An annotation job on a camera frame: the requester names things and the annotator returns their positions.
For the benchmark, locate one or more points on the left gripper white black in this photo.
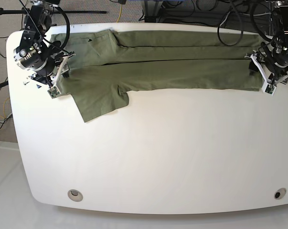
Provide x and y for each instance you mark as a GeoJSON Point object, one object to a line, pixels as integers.
{"type": "Point", "coordinates": [272, 66]}

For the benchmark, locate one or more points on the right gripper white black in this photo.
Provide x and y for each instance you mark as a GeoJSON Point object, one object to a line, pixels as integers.
{"type": "Point", "coordinates": [46, 68]}

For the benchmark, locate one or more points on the olive green T-shirt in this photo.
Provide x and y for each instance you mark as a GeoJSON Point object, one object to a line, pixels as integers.
{"type": "Point", "coordinates": [108, 64]}

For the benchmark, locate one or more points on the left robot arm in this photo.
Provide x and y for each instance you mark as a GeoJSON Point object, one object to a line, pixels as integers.
{"type": "Point", "coordinates": [280, 40]}

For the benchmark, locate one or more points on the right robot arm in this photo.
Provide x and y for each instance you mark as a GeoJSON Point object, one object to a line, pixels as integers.
{"type": "Point", "coordinates": [34, 39]}

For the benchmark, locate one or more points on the black tripod stand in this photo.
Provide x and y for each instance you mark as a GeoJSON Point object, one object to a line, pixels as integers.
{"type": "Point", "coordinates": [86, 12]}

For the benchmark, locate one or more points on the left table grommet hole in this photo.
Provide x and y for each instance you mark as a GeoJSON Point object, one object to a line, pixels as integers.
{"type": "Point", "coordinates": [75, 195]}

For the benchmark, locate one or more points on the table grommet hole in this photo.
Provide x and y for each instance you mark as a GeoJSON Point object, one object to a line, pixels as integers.
{"type": "Point", "coordinates": [75, 195]}
{"type": "Point", "coordinates": [279, 194]}

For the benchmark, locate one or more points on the right table grommet hole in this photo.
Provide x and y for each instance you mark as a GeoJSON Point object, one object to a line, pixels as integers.
{"type": "Point", "coordinates": [279, 194]}

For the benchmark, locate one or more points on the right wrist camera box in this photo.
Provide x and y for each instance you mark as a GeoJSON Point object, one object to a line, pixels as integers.
{"type": "Point", "coordinates": [54, 92]}

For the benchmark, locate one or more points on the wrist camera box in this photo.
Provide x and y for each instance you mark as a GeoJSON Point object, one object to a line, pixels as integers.
{"type": "Point", "coordinates": [269, 88]}
{"type": "Point", "coordinates": [54, 92]}

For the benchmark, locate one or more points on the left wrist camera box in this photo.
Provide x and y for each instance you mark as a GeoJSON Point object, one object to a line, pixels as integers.
{"type": "Point", "coordinates": [269, 88]}

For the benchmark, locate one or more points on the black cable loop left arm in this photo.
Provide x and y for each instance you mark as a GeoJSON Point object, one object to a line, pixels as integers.
{"type": "Point", "coordinates": [244, 18]}

